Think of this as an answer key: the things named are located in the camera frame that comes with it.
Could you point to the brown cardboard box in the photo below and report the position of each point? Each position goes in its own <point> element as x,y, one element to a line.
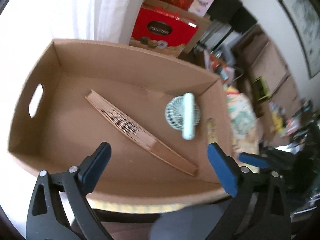
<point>151,108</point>

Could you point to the red gift box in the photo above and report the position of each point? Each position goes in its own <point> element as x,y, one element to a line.
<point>159,26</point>

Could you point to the large brown cardboard carton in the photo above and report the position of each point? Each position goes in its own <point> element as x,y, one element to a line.
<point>161,47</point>

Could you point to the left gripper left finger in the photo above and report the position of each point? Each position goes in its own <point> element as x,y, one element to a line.
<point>46,217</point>

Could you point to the yellow plaid tablecloth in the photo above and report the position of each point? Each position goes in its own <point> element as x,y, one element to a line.
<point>245,139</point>

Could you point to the pink white paper bag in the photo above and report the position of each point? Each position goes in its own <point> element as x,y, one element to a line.
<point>200,7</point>

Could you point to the mint green handheld fan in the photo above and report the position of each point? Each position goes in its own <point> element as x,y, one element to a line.
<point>183,114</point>

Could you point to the white curtain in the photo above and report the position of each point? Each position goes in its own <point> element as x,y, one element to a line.
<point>113,20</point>

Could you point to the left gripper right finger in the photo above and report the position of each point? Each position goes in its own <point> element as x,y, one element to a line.
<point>258,209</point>

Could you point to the folded wooden hand fan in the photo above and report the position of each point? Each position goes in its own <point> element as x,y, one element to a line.
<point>139,135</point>

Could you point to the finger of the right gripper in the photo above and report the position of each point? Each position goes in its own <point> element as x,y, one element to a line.
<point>254,160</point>

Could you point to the framed ink painting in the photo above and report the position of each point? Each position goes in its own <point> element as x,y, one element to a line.
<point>305,20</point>

